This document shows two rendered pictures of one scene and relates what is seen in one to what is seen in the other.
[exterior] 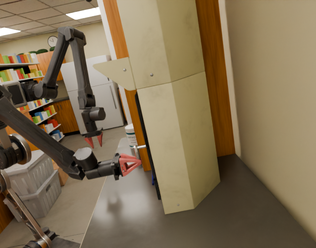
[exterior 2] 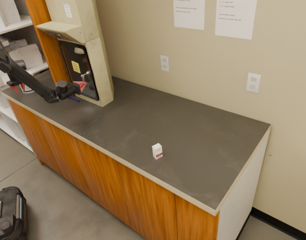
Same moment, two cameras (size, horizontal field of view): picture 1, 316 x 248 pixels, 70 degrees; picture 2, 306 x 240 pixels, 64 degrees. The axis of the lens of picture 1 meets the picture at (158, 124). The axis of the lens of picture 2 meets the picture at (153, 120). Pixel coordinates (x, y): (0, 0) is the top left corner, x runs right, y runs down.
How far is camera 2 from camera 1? 1.16 m
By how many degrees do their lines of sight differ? 48
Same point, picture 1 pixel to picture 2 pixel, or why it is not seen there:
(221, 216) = (127, 97)
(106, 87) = not seen: outside the picture
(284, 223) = (149, 90)
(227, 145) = not seen: hidden behind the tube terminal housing
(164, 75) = (96, 34)
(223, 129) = not seen: hidden behind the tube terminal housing
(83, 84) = not seen: outside the picture
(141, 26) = (86, 9)
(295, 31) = (143, 13)
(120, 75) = (78, 35)
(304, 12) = (147, 7)
